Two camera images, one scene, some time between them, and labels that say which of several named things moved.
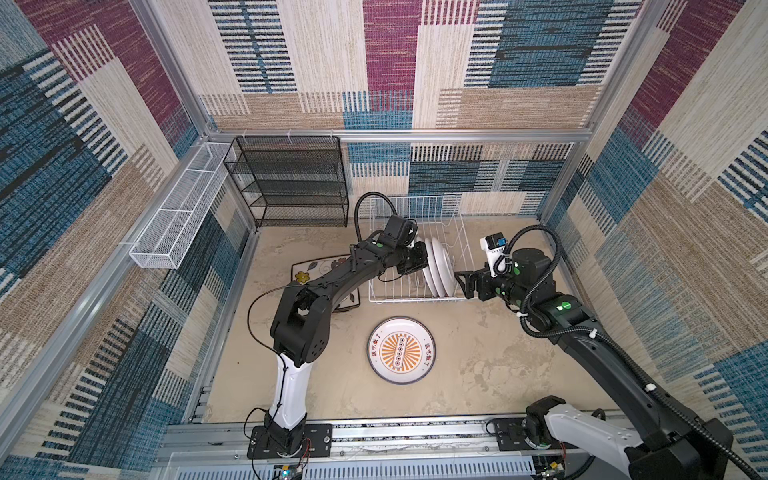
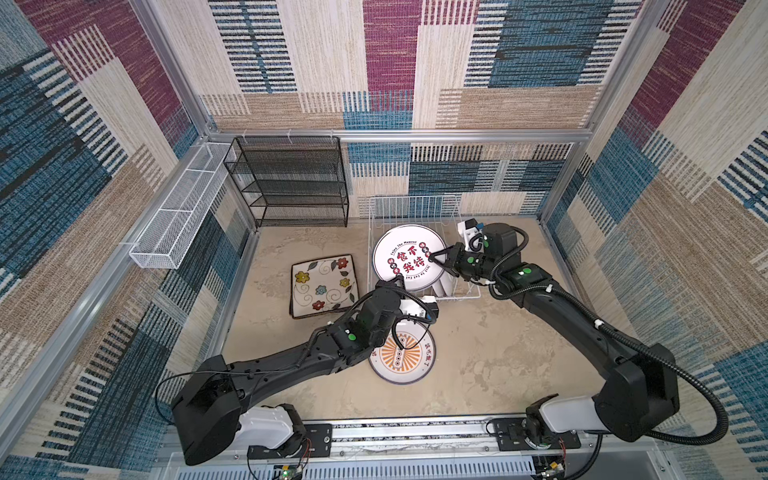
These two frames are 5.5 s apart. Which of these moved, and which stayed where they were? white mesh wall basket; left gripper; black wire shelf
Moved: left gripper
Stayed: white mesh wall basket; black wire shelf
